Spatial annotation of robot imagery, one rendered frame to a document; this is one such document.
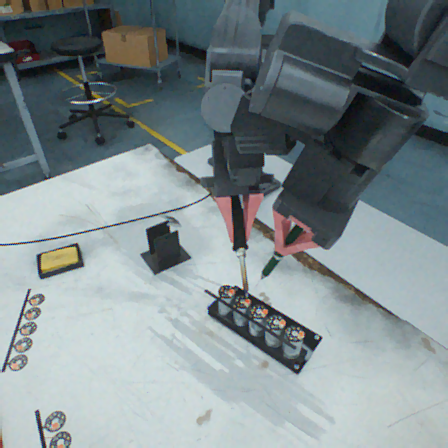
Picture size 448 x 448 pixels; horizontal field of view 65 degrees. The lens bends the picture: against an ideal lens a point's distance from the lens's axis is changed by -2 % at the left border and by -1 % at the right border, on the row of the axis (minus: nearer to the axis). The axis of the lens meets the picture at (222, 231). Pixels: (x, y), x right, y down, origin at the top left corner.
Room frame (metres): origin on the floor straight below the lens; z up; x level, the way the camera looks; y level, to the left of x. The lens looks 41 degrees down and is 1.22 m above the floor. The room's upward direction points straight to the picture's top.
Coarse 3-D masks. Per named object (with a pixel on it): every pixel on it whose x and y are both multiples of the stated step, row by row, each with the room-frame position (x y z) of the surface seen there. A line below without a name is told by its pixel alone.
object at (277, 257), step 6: (294, 228) 0.29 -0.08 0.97; (300, 228) 0.29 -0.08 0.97; (288, 234) 0.30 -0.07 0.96; (294, 234) 0.29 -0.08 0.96; (300, 234) 0.29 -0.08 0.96; (288, 240) 0.29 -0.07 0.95; (294, 240) 0.29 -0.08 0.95; (276, 252) 0.30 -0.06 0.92; (270, 258) 0.31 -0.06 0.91; (276, 258) 0.30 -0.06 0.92; (282, 258) 0.30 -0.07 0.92; (270, 264) 0.30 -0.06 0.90; (276, 264) 0.30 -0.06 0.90; (264, 270) 0.31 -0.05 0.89; (270, 270) 0.30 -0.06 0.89
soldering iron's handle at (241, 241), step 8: (232, 200) 0.46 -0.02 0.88; (240, 200) 0.46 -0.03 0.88; (232, 208) 0.44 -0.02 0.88; (240, 208) 0.45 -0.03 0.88; (232, 216) 0.43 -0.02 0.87; (240, 216) 0.43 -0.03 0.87; (240, 224) 0.42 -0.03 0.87; (240, 232) 0.41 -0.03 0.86; (240, 240) 0.40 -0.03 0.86; (232, 248) 0.39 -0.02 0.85
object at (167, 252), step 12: (168, 216) 0.49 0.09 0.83; (156, 228) 0.48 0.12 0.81; (168, 228) 0.49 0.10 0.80; (156, 240) 0.44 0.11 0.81; (168, 240) 0.45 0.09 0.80; (144, 252) 0.48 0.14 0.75; (156, 252) 0.44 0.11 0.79; (168, 252) 0.45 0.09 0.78; (180, 252) 0.47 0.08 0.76; (156, 264) 0.44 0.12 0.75; (168, 264) 0.44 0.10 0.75
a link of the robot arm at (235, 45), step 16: (224, 0) 0.75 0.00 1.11; (240, 0) 0.59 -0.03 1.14; (256, 0) 0.60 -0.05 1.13; (272, 0) 0.74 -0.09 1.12; (224, 16) 0.57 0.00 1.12; (240, 16) 0.56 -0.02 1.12; (256, 16) 0.57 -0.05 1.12; (224, 32) 0.54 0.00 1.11; (240, 32) 0.54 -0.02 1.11; (256, 32) 0.53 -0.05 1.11; (224, 48) 0.51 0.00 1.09; (240, 48) 0.51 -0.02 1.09; (256, 48) 0.51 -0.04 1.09; (224, 64) 0.50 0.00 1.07; (240, 64) 0.50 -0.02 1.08; (256, 64) 0.50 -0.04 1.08
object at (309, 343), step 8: (240, 288) 0.38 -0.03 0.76; (248, 296) 0.37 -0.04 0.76; (264, 304) 0.35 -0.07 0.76; (208, 312) 0.34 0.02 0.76; (272, 312) 0.34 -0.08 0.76; (280, 312) 0.34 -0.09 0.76; (288, 320) 0.32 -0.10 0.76; (232, 328) 0.31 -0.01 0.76; (304, 328) 0.31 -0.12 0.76; (304, 336) 0.29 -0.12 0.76; (312, 336) 0.29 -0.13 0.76; (320, 336) 0.29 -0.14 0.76; (256, 344) 0.28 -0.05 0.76; (304, 344) 0.28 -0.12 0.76; (312, 344) 0.28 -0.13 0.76; (264, 352) 0.27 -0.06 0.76; (312, 352) 0.27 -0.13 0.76; (280, 360) 0.26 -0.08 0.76; (304, 360) 0.26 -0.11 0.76; (288, 368) 0.25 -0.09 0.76
